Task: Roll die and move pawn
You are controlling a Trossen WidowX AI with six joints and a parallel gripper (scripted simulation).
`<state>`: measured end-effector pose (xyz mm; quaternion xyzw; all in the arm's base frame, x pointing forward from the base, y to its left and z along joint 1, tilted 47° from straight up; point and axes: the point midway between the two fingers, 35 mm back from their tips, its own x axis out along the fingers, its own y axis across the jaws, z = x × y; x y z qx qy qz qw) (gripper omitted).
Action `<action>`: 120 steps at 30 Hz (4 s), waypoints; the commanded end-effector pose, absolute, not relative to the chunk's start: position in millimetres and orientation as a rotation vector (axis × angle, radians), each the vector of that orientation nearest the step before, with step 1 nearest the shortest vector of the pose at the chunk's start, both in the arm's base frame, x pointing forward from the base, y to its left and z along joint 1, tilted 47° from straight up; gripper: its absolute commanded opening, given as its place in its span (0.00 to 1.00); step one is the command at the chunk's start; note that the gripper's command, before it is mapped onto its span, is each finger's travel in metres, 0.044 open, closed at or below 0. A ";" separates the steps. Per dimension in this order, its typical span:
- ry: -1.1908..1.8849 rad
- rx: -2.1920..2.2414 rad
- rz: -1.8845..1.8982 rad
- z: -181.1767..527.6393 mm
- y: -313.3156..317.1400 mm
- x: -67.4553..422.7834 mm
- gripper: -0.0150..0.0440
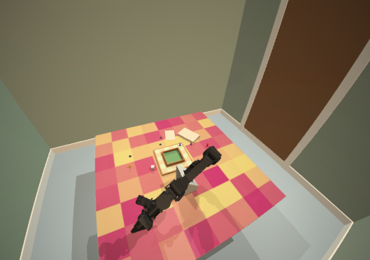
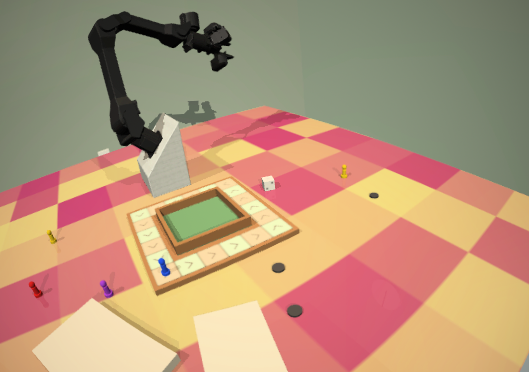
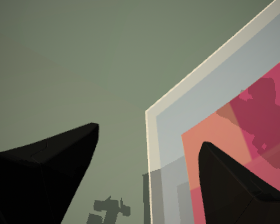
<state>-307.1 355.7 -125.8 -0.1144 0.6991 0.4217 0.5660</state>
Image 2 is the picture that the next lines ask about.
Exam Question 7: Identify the white die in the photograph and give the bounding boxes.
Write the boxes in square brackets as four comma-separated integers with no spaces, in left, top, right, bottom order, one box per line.
[262,176,275,191]

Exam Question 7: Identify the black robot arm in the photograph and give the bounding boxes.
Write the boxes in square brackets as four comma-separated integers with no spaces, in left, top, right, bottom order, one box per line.
[88,11,232,159]

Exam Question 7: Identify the red pawn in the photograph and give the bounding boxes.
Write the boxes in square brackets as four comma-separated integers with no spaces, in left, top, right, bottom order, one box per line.
[29,281,43,298]

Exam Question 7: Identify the purple game pawn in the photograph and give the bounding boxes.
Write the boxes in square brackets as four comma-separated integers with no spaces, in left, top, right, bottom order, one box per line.
[99,280,114,298]

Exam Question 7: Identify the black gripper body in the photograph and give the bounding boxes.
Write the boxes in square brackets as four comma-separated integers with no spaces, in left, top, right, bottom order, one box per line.
[197,23,228,71]

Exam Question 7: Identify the blue game pawn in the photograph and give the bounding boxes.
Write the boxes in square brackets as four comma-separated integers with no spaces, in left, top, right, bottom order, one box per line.
[158,258,170,276]

